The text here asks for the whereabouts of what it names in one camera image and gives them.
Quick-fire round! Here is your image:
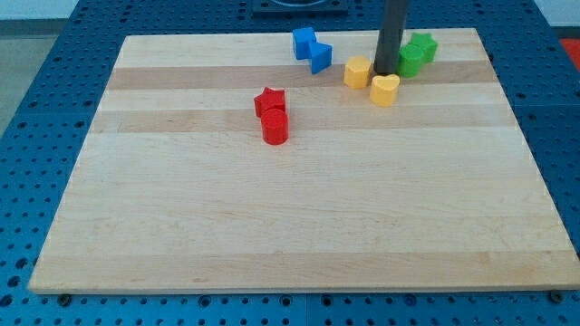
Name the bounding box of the yellow hexagon block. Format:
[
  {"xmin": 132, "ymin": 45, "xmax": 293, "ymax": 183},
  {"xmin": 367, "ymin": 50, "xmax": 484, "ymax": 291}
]
[{"xmin": 343, "ymin": 56, "xmax": 372, "ymax": 89}]

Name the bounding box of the yellow heart block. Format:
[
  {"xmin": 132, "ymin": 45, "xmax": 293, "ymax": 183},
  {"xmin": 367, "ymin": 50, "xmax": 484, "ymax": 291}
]
[{"xmin": 370, "ymin": 74, "xmax": 401, "ymax": 107}]

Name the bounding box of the red cylinder block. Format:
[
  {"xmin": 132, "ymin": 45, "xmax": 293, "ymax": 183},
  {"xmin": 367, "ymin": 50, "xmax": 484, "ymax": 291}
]
[{"xmin": 261, "ymin": 109, "xmax": 289, "ymax": 145}]

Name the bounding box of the red star block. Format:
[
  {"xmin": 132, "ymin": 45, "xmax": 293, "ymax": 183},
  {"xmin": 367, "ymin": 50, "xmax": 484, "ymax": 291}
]
[{"xmin": 254, "ymin": 87, "xmax": 286, "ymax": 118}]

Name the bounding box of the wooden board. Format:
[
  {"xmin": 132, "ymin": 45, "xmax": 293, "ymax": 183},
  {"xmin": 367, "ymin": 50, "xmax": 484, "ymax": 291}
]
[{"xmin": 28, "ymin": 28, "xmax": 579, "ymax": 294}]

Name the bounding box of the blue triangle block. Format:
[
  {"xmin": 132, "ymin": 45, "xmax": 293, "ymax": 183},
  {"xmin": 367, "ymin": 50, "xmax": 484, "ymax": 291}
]
[{"xmin": 308, "ymin": 42, "xmax": 333, "ymax": 74}]

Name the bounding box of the blue cube block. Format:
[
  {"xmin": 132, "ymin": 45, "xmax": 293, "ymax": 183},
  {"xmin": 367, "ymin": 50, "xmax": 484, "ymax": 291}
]
[{"xmin": 292, "ymin": 27, "xmax": 316, "ymax": 60}]

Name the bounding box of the green cylinder block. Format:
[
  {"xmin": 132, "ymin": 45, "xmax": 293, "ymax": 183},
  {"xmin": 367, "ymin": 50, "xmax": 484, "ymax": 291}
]
[{"xmin": 397, "ymin": 43, "xmax": 424, "ymax": 78}]

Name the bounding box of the green star block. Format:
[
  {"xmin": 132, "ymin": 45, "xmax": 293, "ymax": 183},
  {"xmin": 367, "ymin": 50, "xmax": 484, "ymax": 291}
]
[{"xmin": 410, "ymin": 33, "xmax": 439, "ymax": 63}]

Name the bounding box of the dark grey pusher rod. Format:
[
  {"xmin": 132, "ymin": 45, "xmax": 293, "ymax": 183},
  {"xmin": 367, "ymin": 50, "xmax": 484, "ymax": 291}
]
[{"xmin": 374, "ymin": 0, "xmax": 411, "ymax": 75}]

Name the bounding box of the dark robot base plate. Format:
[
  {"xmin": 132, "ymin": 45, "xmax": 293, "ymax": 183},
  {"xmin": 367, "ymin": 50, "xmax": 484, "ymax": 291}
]
[{"xmin": 251, "ymin": 0, "xmax": 349, "ymax": 17}]

